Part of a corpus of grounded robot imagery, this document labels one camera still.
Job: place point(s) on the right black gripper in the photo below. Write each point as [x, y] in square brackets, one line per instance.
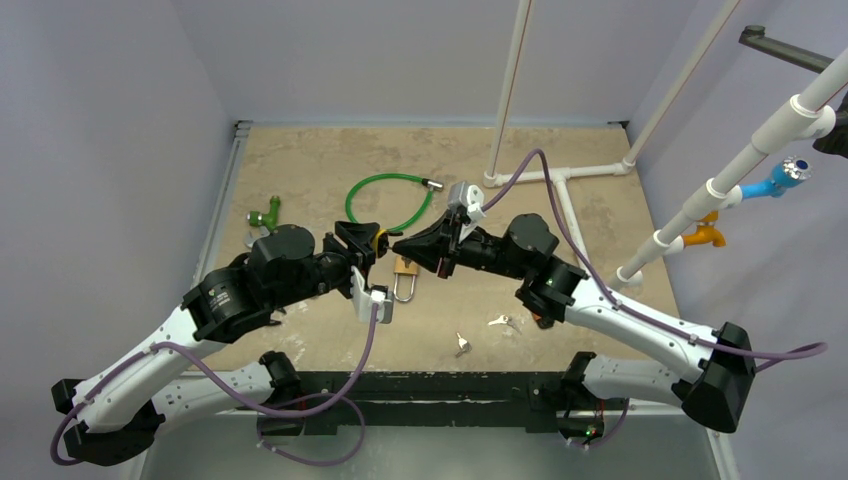
[448, 242]

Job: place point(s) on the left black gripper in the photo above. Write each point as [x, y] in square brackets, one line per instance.
[360, 237]

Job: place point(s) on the large brass padlock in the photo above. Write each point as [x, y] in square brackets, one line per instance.
[406, 273]

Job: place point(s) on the small yellow padlock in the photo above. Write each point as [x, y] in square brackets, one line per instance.
[381, 243]

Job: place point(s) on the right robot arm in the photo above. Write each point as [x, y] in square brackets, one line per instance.
[711, 370]

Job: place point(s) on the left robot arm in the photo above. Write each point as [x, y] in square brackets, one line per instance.
[164, 383]

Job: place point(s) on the orange hex key set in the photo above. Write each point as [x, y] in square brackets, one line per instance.
[544, 322]

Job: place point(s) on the orange faucet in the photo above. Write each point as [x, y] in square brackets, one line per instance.
[705, 233]

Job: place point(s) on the blue faucet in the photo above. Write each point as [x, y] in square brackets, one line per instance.
[789, 173]

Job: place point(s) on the black overhead bar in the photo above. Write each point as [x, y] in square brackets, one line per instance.
[754, 37]

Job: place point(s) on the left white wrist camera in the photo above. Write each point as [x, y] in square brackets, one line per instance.
[371, 303]

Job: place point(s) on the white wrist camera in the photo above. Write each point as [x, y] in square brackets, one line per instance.
[466, 200]
[371, 303]

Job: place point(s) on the green cable lock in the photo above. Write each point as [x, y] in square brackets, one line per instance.
[406, 198]

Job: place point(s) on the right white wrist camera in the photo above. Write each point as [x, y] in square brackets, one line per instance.
[466, 200]

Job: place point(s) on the green hose nozzle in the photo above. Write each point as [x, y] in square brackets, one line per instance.
[268, 219]

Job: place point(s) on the white pvc pipe frame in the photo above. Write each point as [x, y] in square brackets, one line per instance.
[803, 116]

